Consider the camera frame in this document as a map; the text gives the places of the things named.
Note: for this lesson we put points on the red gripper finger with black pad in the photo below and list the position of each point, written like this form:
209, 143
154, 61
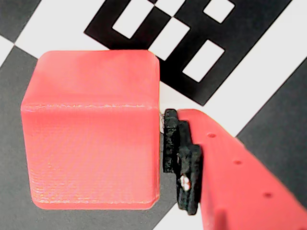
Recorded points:
227, 179

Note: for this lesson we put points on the red cube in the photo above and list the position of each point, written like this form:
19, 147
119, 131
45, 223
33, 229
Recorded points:
91, 134

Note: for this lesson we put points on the black white marker checkerboard mat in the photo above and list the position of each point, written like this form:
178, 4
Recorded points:
239, 72

